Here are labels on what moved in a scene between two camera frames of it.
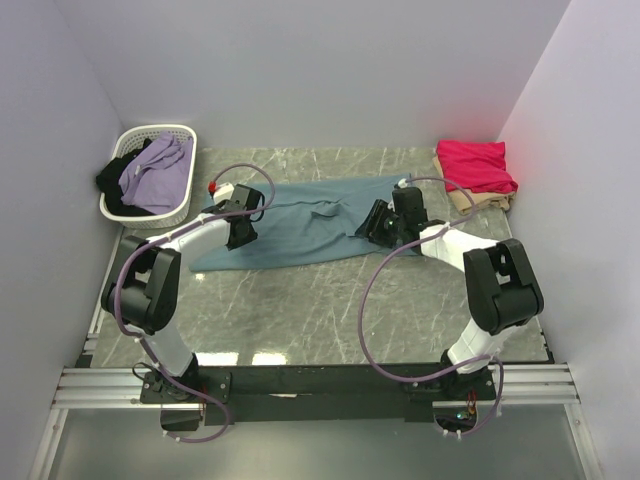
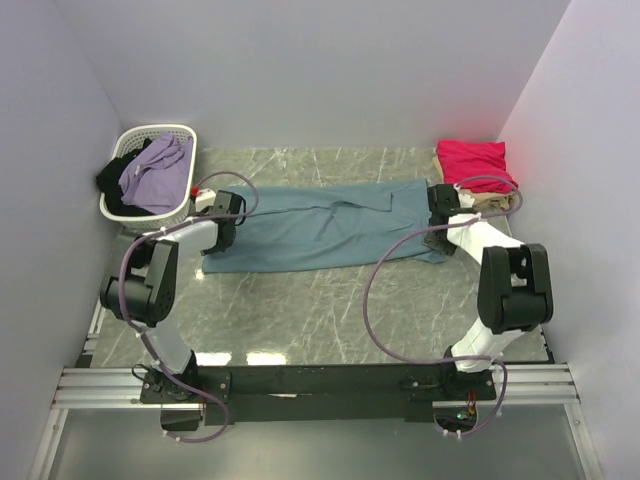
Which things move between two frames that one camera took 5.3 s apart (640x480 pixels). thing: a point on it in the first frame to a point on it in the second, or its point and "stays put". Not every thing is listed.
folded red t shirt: x=478 y=166 stays put
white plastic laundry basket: x=132 y=137 stays put
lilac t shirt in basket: x=156 y=179 stays put
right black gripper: x=378 y=212 to x=446 y=248
